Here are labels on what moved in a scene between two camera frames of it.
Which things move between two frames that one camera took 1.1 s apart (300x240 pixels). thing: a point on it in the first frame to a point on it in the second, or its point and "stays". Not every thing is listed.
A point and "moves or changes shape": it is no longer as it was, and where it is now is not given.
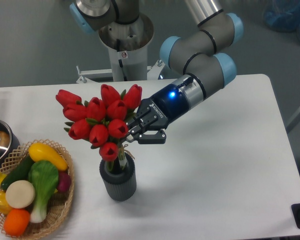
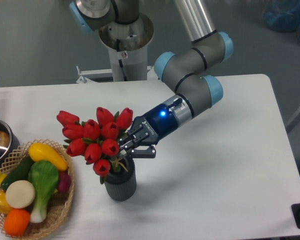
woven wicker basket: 59,203 stays
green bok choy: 44,176 stays
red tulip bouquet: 103,122 moves or changes shape
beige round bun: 20,194 stays
